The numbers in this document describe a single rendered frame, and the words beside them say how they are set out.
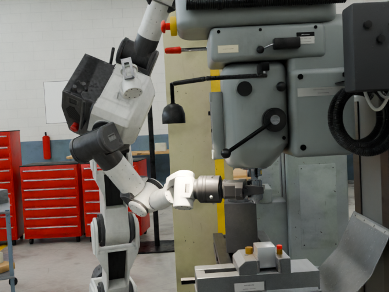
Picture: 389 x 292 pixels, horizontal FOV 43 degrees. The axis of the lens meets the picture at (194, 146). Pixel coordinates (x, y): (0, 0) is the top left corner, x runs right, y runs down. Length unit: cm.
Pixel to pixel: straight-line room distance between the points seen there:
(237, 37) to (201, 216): 204
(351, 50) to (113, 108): 88
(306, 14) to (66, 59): 962
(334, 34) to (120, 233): 119
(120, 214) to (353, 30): 128
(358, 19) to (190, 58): 213
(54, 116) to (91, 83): 909
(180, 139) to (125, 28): 767
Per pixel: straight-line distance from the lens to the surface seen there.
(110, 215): 212
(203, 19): 144
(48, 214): 648
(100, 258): 217
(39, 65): 1106
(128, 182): 177
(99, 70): 187
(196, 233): 335
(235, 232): 187
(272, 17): 146
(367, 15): 127
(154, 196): 174
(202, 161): 327
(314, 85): 147
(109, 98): 180
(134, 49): 195
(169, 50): 165
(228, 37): 145
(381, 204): 160
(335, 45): 151
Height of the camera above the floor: 147
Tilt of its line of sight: 3 degrees down
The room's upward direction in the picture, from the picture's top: 3 degrees counter-clockwise
